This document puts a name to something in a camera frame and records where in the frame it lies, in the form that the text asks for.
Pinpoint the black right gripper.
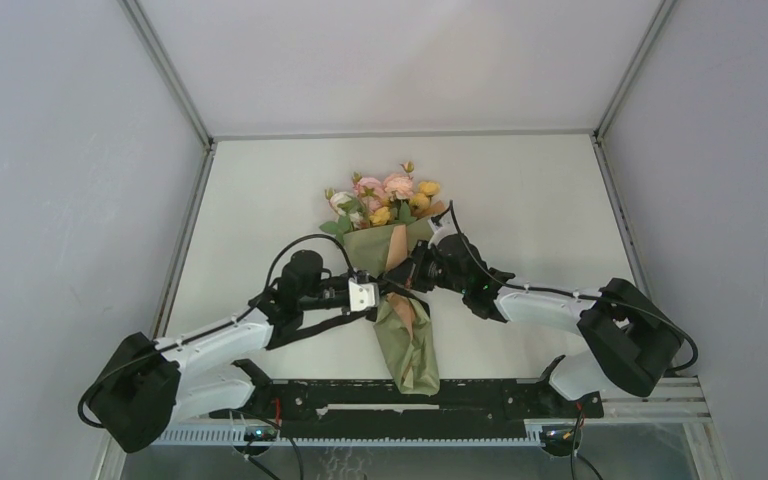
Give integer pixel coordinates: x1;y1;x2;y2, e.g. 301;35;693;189
385;238;469;294

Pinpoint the black strap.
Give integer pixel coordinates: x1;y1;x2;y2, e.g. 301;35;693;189
267;278;433;352

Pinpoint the yellow fake flower stem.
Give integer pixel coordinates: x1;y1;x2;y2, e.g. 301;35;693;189
367;180;445;227

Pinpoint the orange green wrapping paper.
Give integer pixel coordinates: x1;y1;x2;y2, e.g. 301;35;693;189
344;202;442;396

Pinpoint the pink fake flower stem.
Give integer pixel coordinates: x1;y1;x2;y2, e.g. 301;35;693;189
352;172;389;213
382;161;415;200

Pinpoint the white fake flower stem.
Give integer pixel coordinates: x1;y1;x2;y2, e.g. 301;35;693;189
319;188;367;244

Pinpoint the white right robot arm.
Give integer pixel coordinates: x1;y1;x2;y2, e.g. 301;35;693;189
384;232;687;416

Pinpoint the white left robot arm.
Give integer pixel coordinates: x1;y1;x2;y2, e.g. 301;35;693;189
77;241;380;453

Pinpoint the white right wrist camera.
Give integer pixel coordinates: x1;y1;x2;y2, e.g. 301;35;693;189
428;215;457;245

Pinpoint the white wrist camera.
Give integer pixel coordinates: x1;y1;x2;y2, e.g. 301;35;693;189
428;215;457;245
348;278;380;312

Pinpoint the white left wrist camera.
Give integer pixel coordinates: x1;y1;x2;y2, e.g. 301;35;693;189
348;278;380;312

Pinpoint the black mounting base rail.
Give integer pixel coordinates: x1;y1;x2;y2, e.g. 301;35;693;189
208;379;604;441

